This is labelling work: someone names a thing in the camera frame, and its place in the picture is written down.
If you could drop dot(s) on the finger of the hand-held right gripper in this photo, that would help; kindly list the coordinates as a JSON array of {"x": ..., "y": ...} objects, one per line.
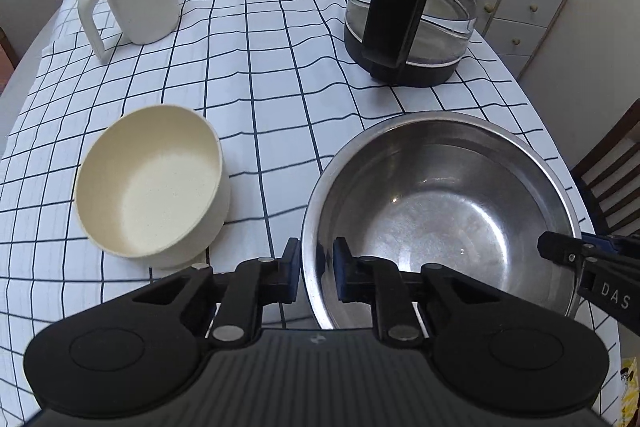
[
  {"x": 560, "y": 249},
  {"x": 622, "y": 246}
]

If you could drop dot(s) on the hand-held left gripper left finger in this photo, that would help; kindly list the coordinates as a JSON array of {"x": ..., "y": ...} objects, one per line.
[{"x": 291, "y": 272}]

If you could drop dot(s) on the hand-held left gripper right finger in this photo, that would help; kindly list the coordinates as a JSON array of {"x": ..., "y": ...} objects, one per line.
[{"x": 341, "y": 272}]

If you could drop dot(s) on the stainless steel bowl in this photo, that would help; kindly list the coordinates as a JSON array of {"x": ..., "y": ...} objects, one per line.
[{"x": 450, "y": 217}]

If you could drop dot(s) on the cream bowl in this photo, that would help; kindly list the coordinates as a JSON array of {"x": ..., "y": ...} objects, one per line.
[{"x": 150, "y": 187}]

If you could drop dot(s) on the dark wooden chair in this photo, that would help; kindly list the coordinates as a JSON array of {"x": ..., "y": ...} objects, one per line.
[{"x": 615, "y": 157}]

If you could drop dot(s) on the yellow printed bag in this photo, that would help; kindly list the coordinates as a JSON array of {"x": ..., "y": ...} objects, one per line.
[{"x": 631, "y": 392}]

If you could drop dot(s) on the white checked tablecloth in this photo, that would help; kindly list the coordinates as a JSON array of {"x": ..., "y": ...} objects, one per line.
[{"x": 275, "y": 82}]

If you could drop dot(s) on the white drawer cabinet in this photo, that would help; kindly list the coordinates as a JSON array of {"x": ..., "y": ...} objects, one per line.
[{"x": 520, "y": 17}]

